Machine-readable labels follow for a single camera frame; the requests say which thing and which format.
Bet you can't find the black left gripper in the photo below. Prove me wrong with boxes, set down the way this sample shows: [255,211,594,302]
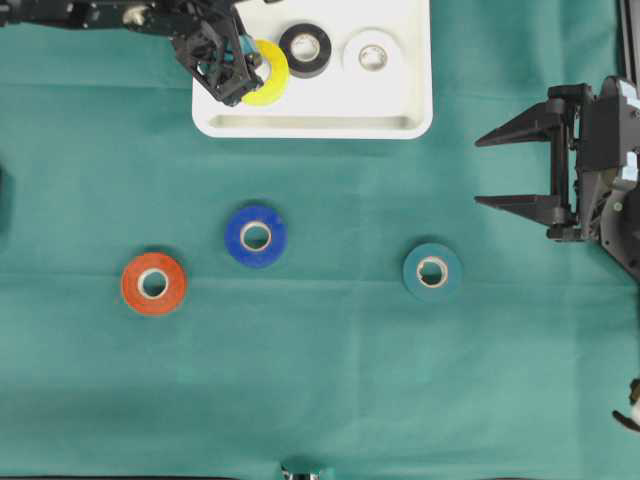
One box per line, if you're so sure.
[171,1,264,107]

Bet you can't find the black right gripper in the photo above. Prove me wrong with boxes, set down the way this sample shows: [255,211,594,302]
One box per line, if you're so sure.
[474,76,639,243]

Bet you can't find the yellow tape roll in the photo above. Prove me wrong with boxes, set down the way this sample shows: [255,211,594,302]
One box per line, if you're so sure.
[242,40,290,107]

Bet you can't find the black tape roll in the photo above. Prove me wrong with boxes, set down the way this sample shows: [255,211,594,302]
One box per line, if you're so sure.
[279,23,332,79]

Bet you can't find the white tape roll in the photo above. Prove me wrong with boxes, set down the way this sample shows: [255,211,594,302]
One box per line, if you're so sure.
[342,28,405,78]

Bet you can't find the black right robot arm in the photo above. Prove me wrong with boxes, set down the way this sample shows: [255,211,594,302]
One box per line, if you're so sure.
[475,76,639,279]

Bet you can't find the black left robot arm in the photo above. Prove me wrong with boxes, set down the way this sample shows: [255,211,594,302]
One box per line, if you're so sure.
[1,0,264,107]

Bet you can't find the white plastic tray case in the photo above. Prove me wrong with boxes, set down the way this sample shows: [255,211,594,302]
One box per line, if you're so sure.
[192,1,433,139]

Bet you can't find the teal green tape roll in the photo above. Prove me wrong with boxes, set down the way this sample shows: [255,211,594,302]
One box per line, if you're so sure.
[402,243,463,303]

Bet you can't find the blue tape roll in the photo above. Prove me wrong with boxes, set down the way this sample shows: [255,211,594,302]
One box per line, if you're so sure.
[224,204,288,269]

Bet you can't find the orange tape roll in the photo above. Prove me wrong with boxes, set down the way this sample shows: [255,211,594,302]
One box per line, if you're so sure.
[120,252,188,316]

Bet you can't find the black white object at edge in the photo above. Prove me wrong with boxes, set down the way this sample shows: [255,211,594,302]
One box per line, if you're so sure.
[612,378,640,433]

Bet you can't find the green table cloth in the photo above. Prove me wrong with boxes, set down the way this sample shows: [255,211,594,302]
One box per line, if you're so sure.
[1,1,639,479]

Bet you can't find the metal clamp at bottom edge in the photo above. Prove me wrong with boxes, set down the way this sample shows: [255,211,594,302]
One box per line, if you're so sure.
[280,464,335,480]

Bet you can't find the black frame rail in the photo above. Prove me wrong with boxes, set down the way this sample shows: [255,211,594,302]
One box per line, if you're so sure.
[618,0,639,87]

